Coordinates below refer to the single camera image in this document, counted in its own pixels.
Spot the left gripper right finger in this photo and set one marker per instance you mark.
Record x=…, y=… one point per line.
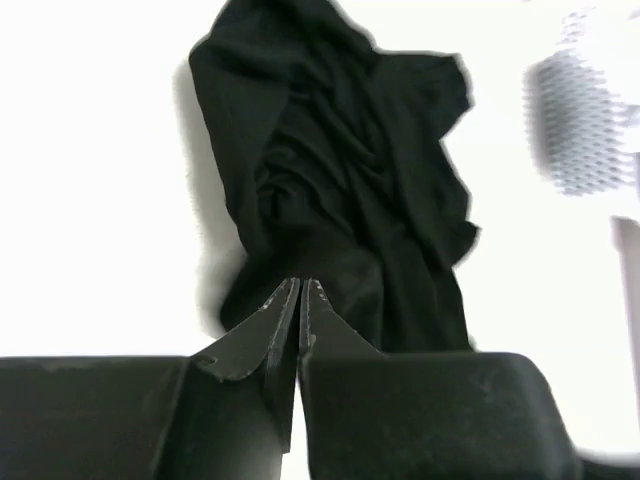
x=456, y=415

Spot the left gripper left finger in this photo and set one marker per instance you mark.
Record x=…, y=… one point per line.
x=223, y=413

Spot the black tank top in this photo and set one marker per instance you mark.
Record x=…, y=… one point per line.
x=330, y=154

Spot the white plastic basket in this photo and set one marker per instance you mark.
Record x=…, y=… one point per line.
x=582, y=95

